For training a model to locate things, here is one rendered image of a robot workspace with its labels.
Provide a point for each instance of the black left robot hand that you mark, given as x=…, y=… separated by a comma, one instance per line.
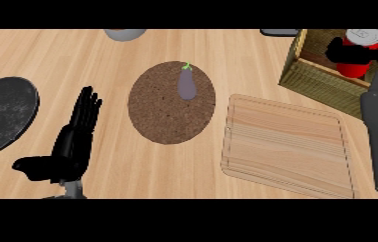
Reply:
x=74, y=142

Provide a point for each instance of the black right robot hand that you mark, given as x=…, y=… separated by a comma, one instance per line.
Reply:
x=344, y=54

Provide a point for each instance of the red can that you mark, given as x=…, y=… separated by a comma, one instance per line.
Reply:
x=358, y=52

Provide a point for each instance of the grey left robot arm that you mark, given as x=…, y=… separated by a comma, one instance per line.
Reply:
x=73, y=190

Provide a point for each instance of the wicker basket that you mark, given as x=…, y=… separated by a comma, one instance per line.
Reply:
x=327, y=74

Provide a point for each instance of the wooden cutting board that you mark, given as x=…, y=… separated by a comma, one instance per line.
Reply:
x=288, y=146

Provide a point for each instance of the dark grey flat object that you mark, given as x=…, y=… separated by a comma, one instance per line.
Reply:
x=279, y=32

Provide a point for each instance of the black round pan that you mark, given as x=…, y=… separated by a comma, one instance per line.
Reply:
x=14, y=111

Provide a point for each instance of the round brown cork placemat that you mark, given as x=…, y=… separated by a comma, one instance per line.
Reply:
x=172, y=102

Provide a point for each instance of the purple eggplant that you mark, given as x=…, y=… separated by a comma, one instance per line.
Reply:
x=186, y=84

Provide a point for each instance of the grey bowl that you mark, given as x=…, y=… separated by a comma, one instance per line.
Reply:
x=124, y=34

